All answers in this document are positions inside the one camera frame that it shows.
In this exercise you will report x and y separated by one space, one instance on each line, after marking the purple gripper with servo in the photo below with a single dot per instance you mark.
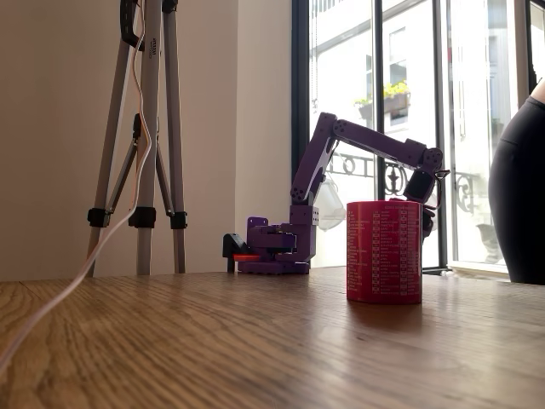
427 222

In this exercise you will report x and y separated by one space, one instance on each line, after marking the purple robot arm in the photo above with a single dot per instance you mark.
306 170

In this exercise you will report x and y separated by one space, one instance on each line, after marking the red patterned mug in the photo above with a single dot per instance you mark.
383 255

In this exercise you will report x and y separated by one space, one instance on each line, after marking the ornate black balcony railing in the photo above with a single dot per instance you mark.
394 181

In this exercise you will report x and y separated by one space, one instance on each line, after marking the white hanging pot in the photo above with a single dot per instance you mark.
332 209

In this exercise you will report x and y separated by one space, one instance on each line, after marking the grey stone planter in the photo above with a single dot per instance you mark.
489 240

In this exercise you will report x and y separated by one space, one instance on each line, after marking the flower box with yellow flowers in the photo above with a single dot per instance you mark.
396 102

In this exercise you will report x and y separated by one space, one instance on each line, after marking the person in black leggings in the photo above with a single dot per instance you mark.
523 191

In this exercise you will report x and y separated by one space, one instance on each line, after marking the black and orange table clamp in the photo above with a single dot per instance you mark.
232 245

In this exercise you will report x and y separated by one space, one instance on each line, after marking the black window frame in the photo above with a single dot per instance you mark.
300 85

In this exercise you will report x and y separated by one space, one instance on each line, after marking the silver camera tripod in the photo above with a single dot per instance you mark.
150 128

